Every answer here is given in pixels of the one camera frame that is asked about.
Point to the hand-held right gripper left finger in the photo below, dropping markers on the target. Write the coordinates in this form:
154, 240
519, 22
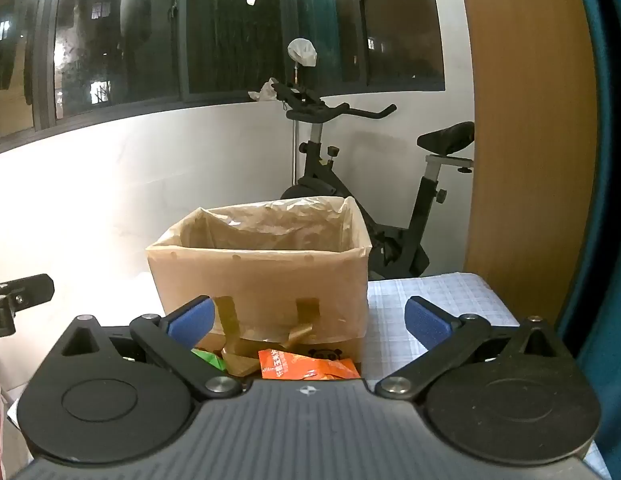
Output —
193, 319

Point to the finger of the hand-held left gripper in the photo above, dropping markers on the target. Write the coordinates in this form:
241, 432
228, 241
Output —
33, 289

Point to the cardboard box with panda print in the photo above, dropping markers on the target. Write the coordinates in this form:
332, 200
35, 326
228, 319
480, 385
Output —
348, 347

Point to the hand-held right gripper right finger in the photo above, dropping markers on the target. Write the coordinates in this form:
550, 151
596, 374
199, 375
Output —
428, 324

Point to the wooden wardrobe panel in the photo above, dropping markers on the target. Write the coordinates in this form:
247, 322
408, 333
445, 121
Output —
520, 135

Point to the black exercise bike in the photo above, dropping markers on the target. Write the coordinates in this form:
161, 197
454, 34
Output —
315, 175

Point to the crumpled white plastic bag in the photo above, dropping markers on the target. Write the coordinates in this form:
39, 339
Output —
264, 91

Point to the orange snack bag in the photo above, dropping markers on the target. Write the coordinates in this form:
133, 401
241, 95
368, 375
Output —
300, 365

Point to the green snack bag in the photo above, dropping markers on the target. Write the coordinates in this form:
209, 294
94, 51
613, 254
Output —
208, 357

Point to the white plastic bag on pole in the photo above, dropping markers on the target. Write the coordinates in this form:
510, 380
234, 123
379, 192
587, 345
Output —
301, 52

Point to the metal pole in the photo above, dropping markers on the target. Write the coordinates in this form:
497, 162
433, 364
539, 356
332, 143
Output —
293, 150

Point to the dark framed window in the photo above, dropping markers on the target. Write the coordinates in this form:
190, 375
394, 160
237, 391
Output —
230, 35

